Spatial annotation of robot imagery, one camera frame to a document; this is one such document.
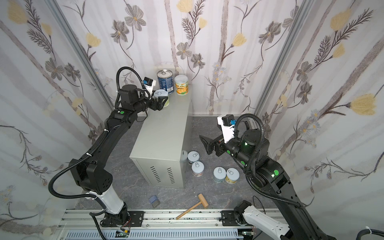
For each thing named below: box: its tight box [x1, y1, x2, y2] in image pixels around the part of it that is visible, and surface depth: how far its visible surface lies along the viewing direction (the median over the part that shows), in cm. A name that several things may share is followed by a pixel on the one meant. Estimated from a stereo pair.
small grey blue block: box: [149, 195, 161, 209], surface depth 80 cm
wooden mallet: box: [176, 193, 209, 219], surface depth 80 cm
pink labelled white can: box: [191, 161, 205, 177], surface depth 88 cm
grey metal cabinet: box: [129, 88, 193, 189], surface depth 67 cm
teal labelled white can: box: [213, 166, 227, 183], surface depth 87 cm
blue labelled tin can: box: [156, 69, 175, 95], surface depth 81 cm
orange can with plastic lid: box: [174, 74, 189, 96], surface depth 82 cm
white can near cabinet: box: [187, 150, 200, 166], surface depth 93 cm
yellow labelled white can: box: [225, 167, 240, 184], surface depth 86 cm
